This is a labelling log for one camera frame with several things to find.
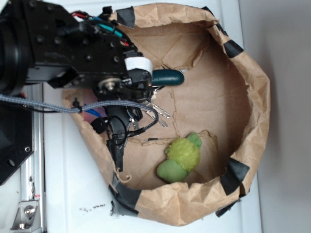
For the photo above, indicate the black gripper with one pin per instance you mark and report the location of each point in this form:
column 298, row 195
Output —
column 85, row 55

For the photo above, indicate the silver keys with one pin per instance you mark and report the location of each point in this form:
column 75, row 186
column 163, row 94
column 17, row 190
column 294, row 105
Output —
column 136, row 113

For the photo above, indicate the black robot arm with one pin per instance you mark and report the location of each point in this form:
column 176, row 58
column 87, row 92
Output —
column 41, row 42

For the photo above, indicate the dark teal oblong object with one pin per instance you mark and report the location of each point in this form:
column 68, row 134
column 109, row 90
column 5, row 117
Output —
column 168, row 77

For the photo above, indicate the green plush toy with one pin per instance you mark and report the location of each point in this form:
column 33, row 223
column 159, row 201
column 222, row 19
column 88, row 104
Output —
column 183, row 156

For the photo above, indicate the brown paper bag bin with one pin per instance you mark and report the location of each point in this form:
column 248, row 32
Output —
column 225, row 98

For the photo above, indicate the black hexagonal base plate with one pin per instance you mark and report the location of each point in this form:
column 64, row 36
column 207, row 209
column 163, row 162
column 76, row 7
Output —
column 16, row 138

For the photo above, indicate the aluminium extrusion rail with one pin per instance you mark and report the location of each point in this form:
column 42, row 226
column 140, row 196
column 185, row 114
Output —
column 33, row 172

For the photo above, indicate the silver corner bracket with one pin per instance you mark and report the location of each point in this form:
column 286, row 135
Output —
column 27, row 219

